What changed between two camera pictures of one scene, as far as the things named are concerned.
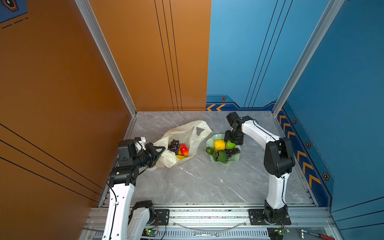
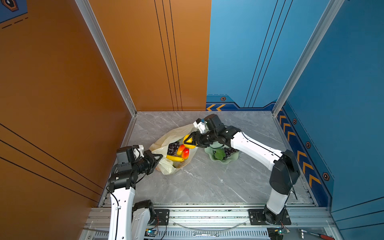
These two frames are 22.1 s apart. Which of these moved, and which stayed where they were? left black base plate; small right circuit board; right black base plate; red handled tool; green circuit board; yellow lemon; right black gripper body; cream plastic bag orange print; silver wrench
Moved: right black gripper body; cream plastic bag orange print; yellow lemon
Stayed: left black base plate; green circuit board; silver wrench; small right circuit board; right black base plate; red handled tool
